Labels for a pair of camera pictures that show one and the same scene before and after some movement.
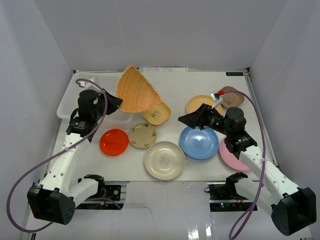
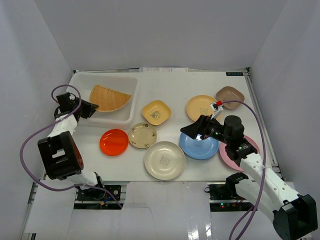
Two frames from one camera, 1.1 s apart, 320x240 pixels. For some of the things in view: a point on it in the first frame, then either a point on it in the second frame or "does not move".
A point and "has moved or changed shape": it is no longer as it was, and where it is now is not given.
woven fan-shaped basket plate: (137, 93) has moved or changed shape
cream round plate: (164, 160) does not move
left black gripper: (105, 102) → (83, 108)
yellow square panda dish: (157, 115) does not move
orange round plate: (114, 142) does not move
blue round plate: (199, 144) does not move
